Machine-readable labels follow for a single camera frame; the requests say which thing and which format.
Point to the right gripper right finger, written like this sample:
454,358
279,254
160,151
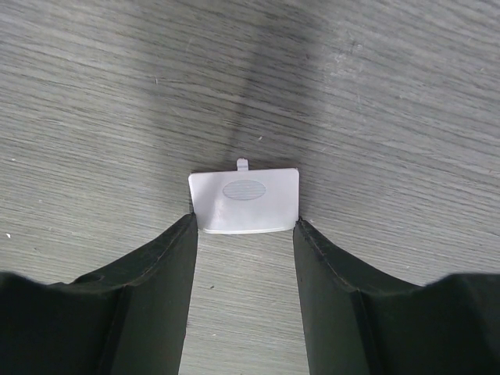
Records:
332,286

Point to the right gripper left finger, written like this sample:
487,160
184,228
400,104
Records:
130,316

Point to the white battery cover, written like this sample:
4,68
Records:
245,201

